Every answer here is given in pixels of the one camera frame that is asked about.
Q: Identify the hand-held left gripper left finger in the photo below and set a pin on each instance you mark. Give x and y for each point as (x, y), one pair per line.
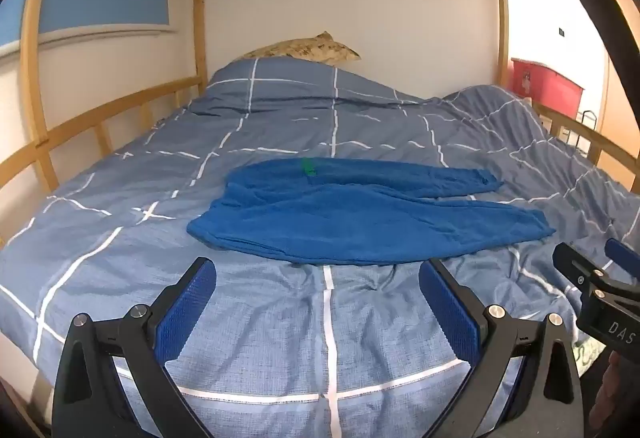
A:
(187, 308)

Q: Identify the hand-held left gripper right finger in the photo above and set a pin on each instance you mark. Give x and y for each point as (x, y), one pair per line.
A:
(450, 313)

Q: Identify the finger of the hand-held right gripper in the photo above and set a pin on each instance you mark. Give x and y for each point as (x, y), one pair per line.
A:
(622, 253)
(580, 268)

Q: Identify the blue pants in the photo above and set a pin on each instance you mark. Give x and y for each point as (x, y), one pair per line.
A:
(350, 218)

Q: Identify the person's right hand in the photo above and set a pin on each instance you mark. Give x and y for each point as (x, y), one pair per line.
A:
(607, 388)

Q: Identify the green cloth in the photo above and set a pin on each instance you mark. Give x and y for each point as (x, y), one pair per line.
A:
(585, 355)

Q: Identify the blue checked duvet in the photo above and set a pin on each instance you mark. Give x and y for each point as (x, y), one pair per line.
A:
(150, 268)

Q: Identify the red storage box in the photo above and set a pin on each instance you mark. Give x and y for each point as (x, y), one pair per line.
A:
(550, 85)

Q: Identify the green tag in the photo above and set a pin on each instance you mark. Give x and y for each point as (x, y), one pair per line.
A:
(308, 167)

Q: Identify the beige patterned pillow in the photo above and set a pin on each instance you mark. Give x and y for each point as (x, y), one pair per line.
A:
(300, 49)

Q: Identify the wooden bed frame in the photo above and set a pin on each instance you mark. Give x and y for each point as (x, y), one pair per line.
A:
(200, 18)

